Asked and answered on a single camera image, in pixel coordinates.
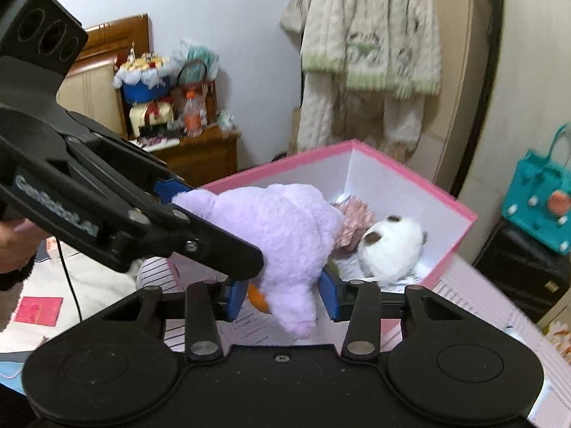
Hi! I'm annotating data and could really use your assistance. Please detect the orange drink bottle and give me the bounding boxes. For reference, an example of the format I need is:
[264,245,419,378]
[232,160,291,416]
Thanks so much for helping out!
[183,90,206,137]

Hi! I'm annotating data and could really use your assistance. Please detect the cream fleece robe green trim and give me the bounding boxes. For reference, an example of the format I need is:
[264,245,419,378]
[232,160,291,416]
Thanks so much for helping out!
[280,0,443,153]

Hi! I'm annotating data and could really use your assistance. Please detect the small orange soft ball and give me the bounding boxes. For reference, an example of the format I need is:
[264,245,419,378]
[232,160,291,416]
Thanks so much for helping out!
[247,282,271,314]

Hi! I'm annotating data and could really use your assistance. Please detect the red card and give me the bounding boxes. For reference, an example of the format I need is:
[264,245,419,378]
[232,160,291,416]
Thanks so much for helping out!
[13,296,64,327]

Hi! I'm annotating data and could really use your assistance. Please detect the purple plush toy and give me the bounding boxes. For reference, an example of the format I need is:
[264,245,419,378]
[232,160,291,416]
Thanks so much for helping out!
[171,183,347,340]

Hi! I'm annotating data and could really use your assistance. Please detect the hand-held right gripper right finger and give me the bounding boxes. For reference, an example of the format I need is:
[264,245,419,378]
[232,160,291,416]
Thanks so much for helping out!
[322,268,472,363]

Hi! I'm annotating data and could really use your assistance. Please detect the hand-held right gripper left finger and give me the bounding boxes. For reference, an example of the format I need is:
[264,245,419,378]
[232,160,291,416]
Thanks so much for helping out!
[99,279,247,363]

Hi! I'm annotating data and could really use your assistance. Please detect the pink cardboard box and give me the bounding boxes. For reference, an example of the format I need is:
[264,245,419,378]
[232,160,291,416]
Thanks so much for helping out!
[168,138,478,347]

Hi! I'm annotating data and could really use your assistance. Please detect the black cable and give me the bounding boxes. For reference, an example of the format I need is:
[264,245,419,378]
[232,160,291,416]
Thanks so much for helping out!
[55,237,84,322]

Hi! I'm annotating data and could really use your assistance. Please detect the teal felt handbag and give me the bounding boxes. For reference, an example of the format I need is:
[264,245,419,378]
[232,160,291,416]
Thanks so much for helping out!
[501,124,571,256]

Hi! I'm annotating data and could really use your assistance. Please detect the wooden bed headboard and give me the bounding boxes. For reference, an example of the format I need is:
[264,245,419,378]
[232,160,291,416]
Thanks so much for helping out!
[55,13,151,140]

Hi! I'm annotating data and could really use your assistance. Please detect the striped pink bedsheet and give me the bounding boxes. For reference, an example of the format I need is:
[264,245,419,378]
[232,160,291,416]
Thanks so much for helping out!
[134,253,571,428]

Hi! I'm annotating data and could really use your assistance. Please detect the blue wrapped flower bouquet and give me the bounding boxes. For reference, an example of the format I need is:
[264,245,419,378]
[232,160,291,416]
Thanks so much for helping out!
[112,51,180,104]

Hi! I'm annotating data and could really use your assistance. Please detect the cartoon print cloth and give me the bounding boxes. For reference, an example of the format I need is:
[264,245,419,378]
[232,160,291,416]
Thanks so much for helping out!
[0,235,144,366]

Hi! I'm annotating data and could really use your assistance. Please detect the black suitcase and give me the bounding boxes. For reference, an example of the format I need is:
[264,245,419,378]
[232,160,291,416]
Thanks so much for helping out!
[472,220,571,323]

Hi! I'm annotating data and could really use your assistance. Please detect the pink floral scrunchie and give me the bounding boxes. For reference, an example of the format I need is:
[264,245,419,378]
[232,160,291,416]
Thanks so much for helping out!
[329,196,378,251]

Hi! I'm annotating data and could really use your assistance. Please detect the brown woven basket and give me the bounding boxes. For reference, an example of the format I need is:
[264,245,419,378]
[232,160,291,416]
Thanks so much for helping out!
[171,60,218,126]

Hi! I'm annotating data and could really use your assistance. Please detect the white plush toy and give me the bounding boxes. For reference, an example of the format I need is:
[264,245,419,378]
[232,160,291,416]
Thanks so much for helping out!
[356,214,429,284]

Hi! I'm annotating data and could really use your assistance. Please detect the clear plastic bag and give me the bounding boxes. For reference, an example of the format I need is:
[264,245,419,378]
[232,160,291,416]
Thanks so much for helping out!
[171,37,221,82]

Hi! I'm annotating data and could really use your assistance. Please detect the wooden nightstand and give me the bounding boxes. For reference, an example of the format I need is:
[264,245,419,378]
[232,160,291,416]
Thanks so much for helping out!
[137,124,242,189]

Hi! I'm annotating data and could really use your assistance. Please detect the person's left hand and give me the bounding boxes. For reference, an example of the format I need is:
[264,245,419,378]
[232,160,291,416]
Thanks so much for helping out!
[0,220,40,274]

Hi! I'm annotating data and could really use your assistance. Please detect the cream bag with red bow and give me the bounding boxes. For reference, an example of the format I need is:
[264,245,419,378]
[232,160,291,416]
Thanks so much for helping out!
[128,100,176,138]

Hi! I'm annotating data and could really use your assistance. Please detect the person's left forearm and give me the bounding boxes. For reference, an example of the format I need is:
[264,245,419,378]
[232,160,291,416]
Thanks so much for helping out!
[0,253,37,333]

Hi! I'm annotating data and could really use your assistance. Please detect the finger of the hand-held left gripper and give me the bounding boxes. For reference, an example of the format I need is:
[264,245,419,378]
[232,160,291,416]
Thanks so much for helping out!
[66,111,198,209]
[109,204,265,282]

